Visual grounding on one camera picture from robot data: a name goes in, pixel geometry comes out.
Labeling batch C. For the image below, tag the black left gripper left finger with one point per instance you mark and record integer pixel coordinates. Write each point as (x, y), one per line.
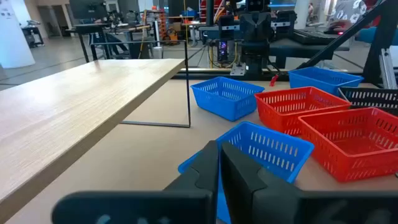
(205, 168)

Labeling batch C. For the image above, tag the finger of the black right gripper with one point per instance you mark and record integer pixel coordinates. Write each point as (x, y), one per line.
(263, 26)
(247, 26)

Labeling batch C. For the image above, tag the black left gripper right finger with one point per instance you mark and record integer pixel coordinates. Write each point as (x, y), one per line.
(248, 193)

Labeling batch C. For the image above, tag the blue plastic slotted basket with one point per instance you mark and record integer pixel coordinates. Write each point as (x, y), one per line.
(323, 79)
(224, 102)
(270, 149)

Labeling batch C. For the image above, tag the red plastic slotted basket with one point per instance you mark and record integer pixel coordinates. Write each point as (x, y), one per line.
(342, 161)
(280, 115)

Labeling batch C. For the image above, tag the black plastic slotted basket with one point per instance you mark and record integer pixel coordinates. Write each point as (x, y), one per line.
(370, 98)

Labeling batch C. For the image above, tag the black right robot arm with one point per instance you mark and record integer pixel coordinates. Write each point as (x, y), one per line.
(255, 53)

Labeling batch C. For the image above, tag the wooden shelf with black legs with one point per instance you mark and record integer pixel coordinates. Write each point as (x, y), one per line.
(77, 102)

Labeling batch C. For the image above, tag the black computer tower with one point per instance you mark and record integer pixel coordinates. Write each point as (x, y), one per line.
(222, 49)

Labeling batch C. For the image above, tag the black keyboard desk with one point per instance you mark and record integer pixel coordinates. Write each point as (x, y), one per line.
(298, 49)

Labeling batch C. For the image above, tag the black computer keyboard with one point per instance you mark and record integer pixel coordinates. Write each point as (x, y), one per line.
(314, 36)

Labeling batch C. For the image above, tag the small red tag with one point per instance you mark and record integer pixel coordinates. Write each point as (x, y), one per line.
(274, 80)

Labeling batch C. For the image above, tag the person's hand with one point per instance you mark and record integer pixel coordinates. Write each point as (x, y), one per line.
(340, 25)

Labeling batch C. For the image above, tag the silver aluminium extrusion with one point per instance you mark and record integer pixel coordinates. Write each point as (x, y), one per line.
(387, 67)

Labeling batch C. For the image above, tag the black workbench table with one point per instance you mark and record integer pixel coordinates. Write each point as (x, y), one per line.
(93, 28)

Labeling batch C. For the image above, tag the black computer monitor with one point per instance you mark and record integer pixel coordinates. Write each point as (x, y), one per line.
(88, 8)

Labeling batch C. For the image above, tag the white pillar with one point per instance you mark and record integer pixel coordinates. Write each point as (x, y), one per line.
(14, 34)

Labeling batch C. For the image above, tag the black aluminium table frame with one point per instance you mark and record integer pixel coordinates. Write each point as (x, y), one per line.
(379, 37)

